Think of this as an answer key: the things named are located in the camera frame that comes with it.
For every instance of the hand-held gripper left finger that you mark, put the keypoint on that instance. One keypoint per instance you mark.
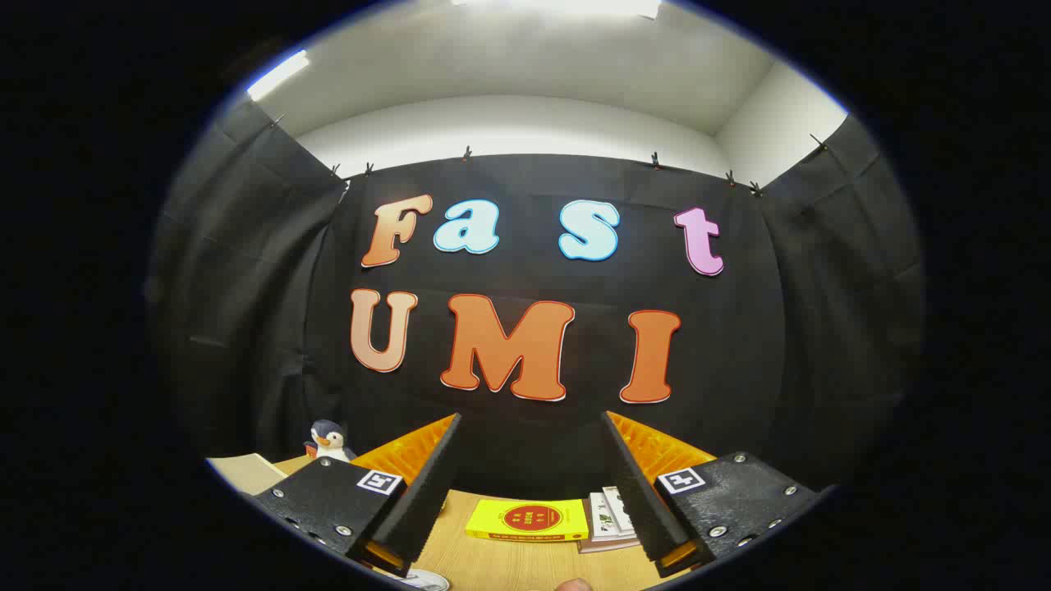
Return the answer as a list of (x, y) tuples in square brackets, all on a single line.
[(423, 505)]

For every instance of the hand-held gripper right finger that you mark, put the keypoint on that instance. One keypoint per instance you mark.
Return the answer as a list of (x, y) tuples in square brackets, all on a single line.
[(644, 509)]

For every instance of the white canvas shoe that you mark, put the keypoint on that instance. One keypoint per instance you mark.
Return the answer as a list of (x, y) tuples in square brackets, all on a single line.
[(423, 581)]

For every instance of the beige fabric storage box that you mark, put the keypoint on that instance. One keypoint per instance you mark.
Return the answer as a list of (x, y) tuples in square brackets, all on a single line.
[(246, 474)]

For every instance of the brown book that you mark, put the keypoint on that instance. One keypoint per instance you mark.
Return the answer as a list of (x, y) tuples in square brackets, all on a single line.
[(603, 546)]

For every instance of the yellow book red circle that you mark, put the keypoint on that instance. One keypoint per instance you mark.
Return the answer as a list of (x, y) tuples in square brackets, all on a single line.
[(525, 519)]

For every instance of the penguin plush toy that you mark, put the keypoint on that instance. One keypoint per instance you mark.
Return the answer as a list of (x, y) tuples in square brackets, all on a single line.
[(330, 443)]

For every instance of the black backdrop cloth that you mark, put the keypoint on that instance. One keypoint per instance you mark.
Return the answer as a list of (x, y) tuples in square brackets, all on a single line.
[(534, 443)]

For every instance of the ceiling light strip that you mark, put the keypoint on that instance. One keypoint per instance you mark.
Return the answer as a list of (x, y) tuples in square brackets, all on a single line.
[(277, 75), (558, 6)]

